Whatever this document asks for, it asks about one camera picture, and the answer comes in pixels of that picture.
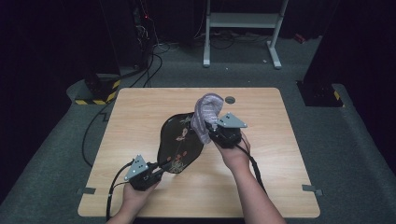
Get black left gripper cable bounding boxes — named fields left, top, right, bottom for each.
left=105, top=160, right=135, bottom=222

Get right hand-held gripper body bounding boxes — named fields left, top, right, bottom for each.
left=206, top=112, right=248, bottom=149

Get dark equipment rack with wires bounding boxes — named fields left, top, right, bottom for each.
left=132, top=0, right=157, bottom=68

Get purple white fluffy cloth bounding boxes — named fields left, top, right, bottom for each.
left=190, top=92, right=225, bottom=145

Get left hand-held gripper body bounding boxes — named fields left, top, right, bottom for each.
left=123, top=154, right=165, bottom=191

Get black floor cable bundle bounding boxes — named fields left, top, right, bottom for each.
left=120, top=43, right=164, bottom=89

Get person's right hand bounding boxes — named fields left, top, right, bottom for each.
left=214, top=132, right=252, bottom=175

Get white metal stand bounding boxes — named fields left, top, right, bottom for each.
left=203, top=0, right=290, bottom=70

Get long black floor cable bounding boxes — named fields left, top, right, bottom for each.
left=81, top=101, right=117, bottom=168

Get small red object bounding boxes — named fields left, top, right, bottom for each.
left=293, top=33, right=308, bottom=45

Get black yellow striped stand base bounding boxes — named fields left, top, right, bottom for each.
left=296, top=81, right=346, bottom=108
left=74, top=73, right=121, bottom=106

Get grey tape piece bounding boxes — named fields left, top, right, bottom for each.
left=301, top=184, right=324, bottom=197
left=76, top=187, right=97, bottom=196

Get tangled cables under stand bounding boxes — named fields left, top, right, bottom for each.
left=193, top=29, right=273, bottom=50

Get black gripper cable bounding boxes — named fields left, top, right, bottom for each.
left=234, top=142, right=268, bottom=194
left=105, top=160, right=135, bottom=222

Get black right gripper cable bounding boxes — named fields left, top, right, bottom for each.
left=234, top=142, right=268, bottom=194

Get person's left hand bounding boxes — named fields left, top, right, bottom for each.
left=122, top=181, right=161, bottom=217

